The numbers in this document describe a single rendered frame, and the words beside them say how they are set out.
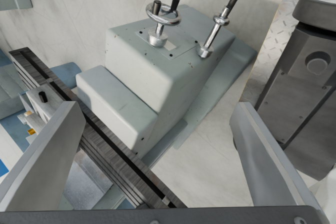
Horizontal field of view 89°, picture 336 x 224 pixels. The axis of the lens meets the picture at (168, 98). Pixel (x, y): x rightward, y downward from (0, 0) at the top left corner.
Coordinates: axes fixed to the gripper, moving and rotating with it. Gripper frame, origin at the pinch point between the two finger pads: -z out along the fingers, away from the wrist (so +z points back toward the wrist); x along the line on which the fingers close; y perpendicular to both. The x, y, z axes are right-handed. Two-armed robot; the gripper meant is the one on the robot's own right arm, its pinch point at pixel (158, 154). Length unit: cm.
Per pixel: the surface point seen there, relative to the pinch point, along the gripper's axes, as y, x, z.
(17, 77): 283, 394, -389
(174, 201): 59, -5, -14
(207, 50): 21, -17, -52
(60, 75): 143, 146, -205
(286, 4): 6, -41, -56
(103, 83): 33, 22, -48
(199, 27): 23, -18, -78
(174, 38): 21, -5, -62
